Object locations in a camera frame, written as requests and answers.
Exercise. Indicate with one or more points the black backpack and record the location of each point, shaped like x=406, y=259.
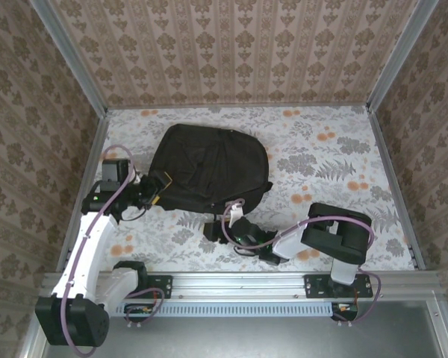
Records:
x=209, y=168

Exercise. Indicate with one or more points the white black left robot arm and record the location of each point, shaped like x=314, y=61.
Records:
x=93, y=238

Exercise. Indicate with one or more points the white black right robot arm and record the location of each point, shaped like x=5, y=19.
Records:
x=291, y=242

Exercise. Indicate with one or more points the grey sheet metal panel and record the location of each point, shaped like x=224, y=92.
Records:
x=239, y=339

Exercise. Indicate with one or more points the small black connector board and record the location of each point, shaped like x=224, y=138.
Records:
x=138, y=309
x=345, y=309

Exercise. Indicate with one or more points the floral table cover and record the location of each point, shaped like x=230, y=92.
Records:
x=358, y=130

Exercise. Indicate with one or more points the aluminium left side rail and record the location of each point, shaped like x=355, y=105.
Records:
x=90, y=168

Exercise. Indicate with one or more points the aluminium front frame rail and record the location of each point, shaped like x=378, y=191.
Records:
x=239, y=283

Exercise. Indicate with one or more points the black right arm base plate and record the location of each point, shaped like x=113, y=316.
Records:
x=313, y=287

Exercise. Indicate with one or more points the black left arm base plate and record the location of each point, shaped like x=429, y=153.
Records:
x=160, y=287

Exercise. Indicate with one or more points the aluminium left corner post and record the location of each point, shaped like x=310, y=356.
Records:
x=69, y=56

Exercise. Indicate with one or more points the aluminium corner post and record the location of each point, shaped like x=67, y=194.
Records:
x=399, y=56
x=69, y=56

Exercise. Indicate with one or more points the aluminium right side rail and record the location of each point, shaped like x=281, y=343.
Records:
x=388, y=168

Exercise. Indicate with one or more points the aluminium back rail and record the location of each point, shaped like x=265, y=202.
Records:
x=321, y=104

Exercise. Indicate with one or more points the aluminium right corner post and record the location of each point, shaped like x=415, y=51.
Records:
x=399, y=56

